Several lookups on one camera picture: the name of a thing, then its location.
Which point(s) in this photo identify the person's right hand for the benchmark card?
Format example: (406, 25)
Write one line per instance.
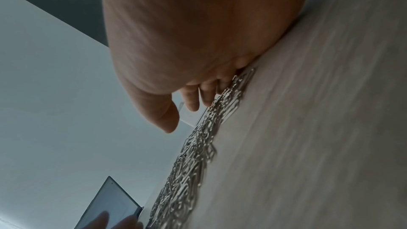
(190, 34)

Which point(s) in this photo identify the person's left hand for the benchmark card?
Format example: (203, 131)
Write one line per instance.
(101, 220)

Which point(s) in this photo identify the pile of silver paper clips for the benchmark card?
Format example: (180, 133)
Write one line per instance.
(190, 167)

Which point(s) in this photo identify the dark grey laptop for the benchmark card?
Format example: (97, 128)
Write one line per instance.
(114, 200)

